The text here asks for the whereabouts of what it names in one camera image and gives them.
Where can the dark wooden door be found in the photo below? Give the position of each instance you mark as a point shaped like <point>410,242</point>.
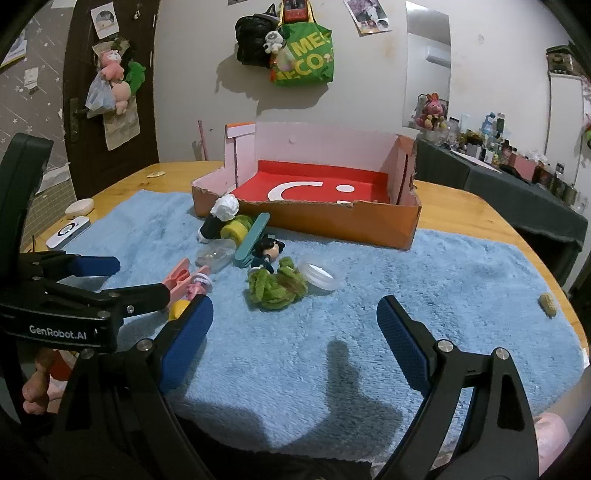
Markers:
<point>107,148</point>

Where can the photo on wall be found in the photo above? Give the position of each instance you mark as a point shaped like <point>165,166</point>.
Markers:
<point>369,16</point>

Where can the black haired doll figurine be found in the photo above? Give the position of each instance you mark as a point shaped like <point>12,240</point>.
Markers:
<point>264,252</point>

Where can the black bag on wall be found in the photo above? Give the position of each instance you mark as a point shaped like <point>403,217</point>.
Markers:
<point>250,34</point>

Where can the person's left hand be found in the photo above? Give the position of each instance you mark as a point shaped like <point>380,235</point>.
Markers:
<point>44,390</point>

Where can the round clear plastic lid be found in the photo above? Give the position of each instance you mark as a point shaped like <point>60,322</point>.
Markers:
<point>319,276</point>

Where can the small yellow sponge piece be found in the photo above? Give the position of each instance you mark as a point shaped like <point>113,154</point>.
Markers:
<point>548,305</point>

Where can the light blue fluffy towel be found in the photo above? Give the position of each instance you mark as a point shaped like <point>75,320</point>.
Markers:
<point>318,377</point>

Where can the green tote bag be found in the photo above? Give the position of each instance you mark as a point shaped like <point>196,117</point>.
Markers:
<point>301,50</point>

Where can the pink bunny plush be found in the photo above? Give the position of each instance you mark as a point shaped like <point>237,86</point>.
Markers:
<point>432,116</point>

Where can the green yarn bundle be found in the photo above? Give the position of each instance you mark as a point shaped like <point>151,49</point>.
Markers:
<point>275,291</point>

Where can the small clear plastic box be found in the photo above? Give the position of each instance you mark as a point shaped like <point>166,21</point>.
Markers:
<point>216,254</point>

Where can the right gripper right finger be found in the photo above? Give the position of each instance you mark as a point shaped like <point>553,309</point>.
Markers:
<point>498,438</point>

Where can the pink plush toys on door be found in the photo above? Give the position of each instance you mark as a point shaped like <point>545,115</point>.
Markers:
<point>114,86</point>

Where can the black white sock roll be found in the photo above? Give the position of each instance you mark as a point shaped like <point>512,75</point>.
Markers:
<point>224,209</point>

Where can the pink clothes peg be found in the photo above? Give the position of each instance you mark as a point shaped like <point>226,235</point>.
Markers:
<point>177,281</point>

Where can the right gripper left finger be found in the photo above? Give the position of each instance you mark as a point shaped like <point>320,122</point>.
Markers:
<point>115,405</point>

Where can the dark cloth side table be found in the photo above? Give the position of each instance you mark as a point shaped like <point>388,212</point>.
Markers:
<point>552,229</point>

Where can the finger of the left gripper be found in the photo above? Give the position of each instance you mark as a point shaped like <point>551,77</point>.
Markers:
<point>136,300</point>
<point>94,266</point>

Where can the orange cardboard box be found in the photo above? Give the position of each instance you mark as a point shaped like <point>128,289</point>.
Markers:
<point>352,185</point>

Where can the white refrigerator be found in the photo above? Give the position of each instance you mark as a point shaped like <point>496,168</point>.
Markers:
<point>566,111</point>

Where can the teal clothes peg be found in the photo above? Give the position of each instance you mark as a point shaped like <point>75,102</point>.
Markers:
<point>243,254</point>

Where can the pink yellow small figurine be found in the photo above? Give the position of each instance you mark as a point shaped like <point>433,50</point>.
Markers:
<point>200,284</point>

